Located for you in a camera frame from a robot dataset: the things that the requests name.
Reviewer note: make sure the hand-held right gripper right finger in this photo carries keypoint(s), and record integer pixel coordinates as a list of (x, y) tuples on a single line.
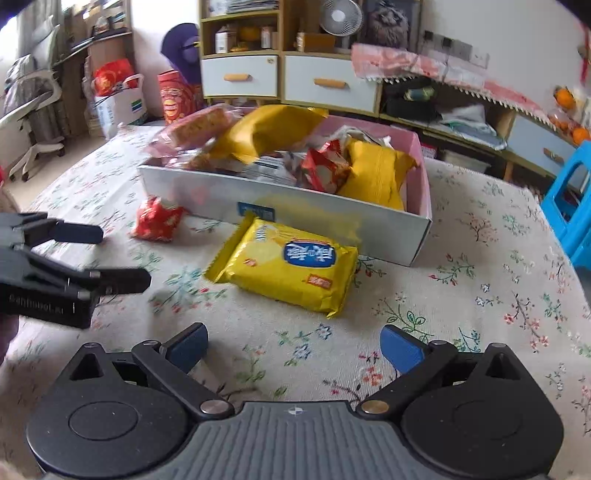
[(401, 348)]

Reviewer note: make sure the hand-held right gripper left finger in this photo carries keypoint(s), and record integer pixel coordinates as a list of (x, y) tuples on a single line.
[(187, 346)]

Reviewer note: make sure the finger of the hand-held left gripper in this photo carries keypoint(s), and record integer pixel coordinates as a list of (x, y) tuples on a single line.
[(120, 280), (74, 233)]

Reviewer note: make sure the red crinkled snack packet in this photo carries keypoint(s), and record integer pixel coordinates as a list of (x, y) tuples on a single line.
[(157, 219)]

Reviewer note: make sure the pink cardboard box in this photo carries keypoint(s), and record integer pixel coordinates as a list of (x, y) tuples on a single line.
[(392, 230)]

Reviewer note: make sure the large yellow biscuit packet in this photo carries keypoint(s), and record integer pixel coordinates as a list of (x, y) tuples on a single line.
[(286, 267)]

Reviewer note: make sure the pink rice crisp packet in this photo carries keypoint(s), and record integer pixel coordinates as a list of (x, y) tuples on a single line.
[(194, 124)]

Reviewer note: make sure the bright yellow snack packet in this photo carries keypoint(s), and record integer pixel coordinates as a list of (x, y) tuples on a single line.
[(374, 175)]

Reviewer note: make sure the red white snack packet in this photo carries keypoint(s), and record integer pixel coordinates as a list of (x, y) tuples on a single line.
[(323, 168)]

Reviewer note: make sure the mustard yellow bar packet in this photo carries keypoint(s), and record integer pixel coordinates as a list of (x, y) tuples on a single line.
[(268, 129)]

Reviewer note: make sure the person's left hand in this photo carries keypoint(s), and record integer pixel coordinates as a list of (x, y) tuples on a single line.
[(7, 337)]

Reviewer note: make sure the white office chair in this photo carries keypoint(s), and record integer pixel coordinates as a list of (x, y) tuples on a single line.
[(39, 150)]

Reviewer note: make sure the white shopping bag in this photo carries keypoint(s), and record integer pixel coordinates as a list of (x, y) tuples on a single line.
[(120, 115)]

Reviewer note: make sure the red gift bag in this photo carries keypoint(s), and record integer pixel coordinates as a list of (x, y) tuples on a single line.
[(113, 76)]

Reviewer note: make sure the red round gift box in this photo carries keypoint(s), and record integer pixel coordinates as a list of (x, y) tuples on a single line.
[(178, 99)]

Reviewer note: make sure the wooden bookcase desk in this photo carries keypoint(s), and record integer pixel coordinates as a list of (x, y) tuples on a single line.
[(111, 44)]

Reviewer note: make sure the clear bin white lid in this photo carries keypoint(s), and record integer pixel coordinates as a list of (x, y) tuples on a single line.
[(461, 161)]

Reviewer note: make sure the red cardboard box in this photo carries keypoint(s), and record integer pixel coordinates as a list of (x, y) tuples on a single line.
[(427, 151)]

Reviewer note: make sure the blue plastic stool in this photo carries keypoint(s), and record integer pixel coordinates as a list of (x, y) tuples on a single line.
[(561, 207)]

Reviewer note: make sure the purple plush toy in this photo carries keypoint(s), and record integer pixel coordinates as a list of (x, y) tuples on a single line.
[(180, 46)]

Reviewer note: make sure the pile of folded cloths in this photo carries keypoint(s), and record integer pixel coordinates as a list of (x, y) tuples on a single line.
[(466, 120)]

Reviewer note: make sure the black bag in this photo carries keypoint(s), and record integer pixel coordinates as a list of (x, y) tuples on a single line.
[(406, 108)]

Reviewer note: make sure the white brown small box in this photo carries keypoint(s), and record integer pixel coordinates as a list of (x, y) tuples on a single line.
[(222, 41)]

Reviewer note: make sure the light blue drawer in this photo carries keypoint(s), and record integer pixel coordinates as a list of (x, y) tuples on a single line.
[(531, 138)]

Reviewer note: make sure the wooden media stand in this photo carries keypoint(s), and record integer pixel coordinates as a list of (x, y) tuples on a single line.
[(507, 124)]

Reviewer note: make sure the orange fruit in cabinet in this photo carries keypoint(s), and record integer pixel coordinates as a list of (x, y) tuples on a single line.
[(249, 33)]

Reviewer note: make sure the white carton on shelf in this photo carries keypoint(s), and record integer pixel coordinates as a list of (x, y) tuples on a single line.
[(214, 5)]

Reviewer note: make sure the jar of small oranges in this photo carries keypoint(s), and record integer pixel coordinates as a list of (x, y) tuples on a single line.
[(561, 119)]

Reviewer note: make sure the plain orange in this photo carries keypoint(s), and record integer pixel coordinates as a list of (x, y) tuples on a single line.
[(581, 134)]

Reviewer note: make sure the pink floral cover cloth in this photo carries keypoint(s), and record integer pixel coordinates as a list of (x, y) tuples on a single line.
[(392, 60)]

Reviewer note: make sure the stack of papers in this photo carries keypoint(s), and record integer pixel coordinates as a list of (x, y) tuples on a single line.
[(251, 5)]

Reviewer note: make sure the orange with leaves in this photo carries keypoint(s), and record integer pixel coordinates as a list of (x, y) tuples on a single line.
[(564, 98)]

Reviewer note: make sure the low wooden drawer cabinet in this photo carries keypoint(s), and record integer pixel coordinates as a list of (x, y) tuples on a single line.
[(332, 54)]

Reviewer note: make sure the small cardboard box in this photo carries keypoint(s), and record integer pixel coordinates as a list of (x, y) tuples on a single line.
[(316, 41)]

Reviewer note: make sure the framed cat picture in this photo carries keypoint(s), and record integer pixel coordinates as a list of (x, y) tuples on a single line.
[(392, 25)]

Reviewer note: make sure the white desk fan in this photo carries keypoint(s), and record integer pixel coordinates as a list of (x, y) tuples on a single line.
[(341, 16)]

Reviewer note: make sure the white wall socket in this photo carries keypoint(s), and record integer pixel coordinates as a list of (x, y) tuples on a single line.
[(480, 59)]

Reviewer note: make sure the grey wall socket strip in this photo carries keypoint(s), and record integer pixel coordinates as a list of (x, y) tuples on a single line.
[(457, 46)]

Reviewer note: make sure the red hanging wall ornament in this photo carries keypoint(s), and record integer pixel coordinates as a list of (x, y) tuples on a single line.
[(585, 64)]

